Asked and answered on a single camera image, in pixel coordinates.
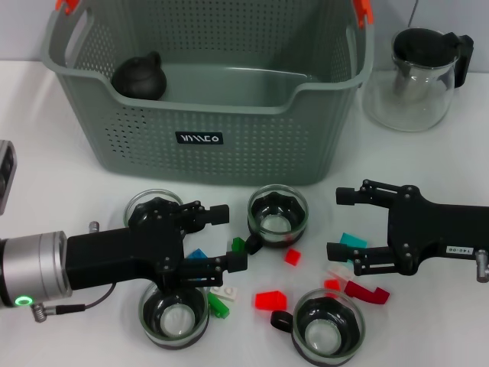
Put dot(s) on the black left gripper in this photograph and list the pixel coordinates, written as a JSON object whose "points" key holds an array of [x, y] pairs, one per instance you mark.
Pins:
{"points": [[145, 244]]}

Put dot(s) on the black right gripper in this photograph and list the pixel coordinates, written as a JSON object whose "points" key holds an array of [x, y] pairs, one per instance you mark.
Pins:
{"points": [[439, 225]]}

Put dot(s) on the teal toy plate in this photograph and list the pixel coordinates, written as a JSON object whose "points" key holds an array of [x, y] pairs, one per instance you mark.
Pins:
{"points": [[353, 241]]}

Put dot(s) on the glass teacup with black base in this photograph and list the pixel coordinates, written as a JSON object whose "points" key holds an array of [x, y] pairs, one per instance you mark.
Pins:
{"points": [[277, 225], [173, 325], [328, 332], [136, 199]]}

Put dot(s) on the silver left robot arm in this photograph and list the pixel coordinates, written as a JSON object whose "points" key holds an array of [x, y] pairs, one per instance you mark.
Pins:
{"points": [[34, 264]]}

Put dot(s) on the grey-green perforated storage bin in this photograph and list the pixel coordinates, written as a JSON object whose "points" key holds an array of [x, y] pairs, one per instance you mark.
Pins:
{"points": [[229, 160]]}

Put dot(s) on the blue toy brick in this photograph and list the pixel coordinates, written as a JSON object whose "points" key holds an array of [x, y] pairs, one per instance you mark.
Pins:
{"points": [[196, 254]]}

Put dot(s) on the green toy brick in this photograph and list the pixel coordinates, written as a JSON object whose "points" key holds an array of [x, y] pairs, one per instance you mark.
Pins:
{"points": [[220, 309], [237, 244]]}

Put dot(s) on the white flat toy plate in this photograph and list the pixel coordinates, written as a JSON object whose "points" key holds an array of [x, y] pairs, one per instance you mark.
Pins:
{"points": [[340, 272]]}

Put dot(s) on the white studded toy brick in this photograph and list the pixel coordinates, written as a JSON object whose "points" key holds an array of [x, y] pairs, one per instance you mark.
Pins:
{"points": [[228, 293]]}

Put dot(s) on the dark red curved toy brick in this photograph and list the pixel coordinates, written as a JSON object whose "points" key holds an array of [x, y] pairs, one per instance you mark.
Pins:
{"points": [[363, 292]]}

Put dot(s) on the small red toy brick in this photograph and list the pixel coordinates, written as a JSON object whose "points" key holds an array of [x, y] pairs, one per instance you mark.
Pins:
{"points": [[293, 257], [331, 284]]}

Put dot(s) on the red wedge toy brick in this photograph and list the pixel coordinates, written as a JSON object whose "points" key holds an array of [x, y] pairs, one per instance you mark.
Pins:
{"points": [[269, 300]]}

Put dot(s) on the silver left flange pin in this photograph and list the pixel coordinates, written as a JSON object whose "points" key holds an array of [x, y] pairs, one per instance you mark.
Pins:
{"points": [[93, 226]]}

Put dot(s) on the glass pitcher with black lid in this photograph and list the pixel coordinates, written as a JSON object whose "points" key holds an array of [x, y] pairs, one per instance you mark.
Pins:
{"points": [[412, 99]]}

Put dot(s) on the black clay teapot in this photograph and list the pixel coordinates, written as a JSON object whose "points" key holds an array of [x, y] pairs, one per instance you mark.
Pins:
{"points": [[137, 78]]}

